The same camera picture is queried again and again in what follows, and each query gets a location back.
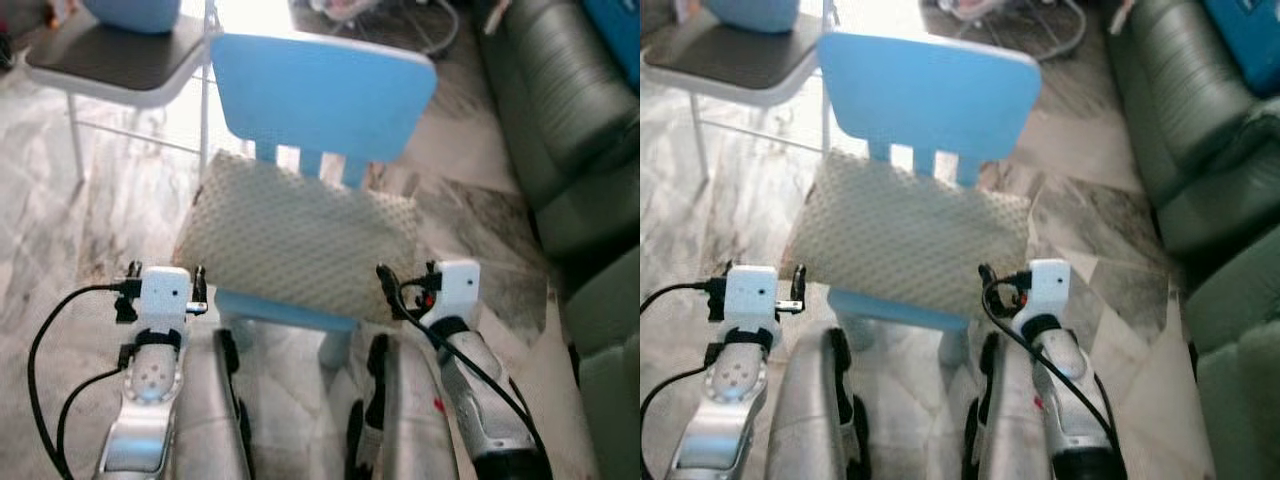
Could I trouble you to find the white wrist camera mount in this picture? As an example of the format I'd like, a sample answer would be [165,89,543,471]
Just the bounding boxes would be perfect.
[724,265,780,336]
[140,265,193,336]
[1020,258,1074,323]
[432,260,482,327]

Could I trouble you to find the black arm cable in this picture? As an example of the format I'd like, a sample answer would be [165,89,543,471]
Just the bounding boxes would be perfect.
[982,278,1126,461]
[28,284,141,480]
[385,270,548,471]
[640,280,727,480]

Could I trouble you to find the dark green leather sofa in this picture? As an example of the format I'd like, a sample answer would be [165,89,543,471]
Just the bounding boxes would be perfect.
[475,0,641,480]
[1105,0,1280,480]

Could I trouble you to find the blue bag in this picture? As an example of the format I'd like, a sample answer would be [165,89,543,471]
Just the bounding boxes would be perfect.
[1200,0,1280,98]
[580,0,641,93]

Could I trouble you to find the light blue plastic child chair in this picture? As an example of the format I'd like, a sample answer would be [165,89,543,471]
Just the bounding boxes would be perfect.
[210,33,438,371]
[818,30,1043,367]

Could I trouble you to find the silver robot leg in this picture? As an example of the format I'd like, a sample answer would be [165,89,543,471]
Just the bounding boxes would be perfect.
[962,332,1051,480]
[347,333,448,480]
[765,323,871,480]
[175,325,253,480]

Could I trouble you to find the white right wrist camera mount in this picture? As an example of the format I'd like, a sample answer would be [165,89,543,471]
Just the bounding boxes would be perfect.
[1020,258,1074,323]
[432,260,482,327]

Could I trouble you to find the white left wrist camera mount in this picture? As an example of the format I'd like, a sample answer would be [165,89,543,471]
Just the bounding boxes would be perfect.
[140,265,193,336]
[724,265,780,336]

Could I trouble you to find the silver right robot leg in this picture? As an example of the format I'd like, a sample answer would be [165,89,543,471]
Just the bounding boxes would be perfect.
[962,332,1051,480]
[347,333,448,480]

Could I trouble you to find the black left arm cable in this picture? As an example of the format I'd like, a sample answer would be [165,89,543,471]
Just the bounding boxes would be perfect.
[28,284,141,480]
[640,280,727,480]

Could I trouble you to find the light blue cushion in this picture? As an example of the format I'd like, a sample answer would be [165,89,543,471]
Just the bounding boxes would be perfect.
[82,0,183,35]
[700,0,801,34]

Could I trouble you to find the round metal wire stand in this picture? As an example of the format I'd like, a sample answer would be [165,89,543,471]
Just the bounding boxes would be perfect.
[920,0,1088,61]
[290,0,461,58]

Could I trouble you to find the white textured pillow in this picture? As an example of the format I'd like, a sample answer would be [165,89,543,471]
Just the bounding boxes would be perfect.
[172,150,421,323]
[780,150,1031,321]

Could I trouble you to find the silver left robot leg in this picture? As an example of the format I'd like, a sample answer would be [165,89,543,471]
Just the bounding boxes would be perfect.
[175,325,253,480]
[765,323,871,480]

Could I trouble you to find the white folding chair dark seat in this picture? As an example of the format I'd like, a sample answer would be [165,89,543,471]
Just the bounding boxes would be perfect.
[22,0,221,183]
[640,0,833,183]

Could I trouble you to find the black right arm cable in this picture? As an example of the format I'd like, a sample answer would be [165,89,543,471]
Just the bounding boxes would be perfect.
[385,270,548,471]
[982,278,1126,461]

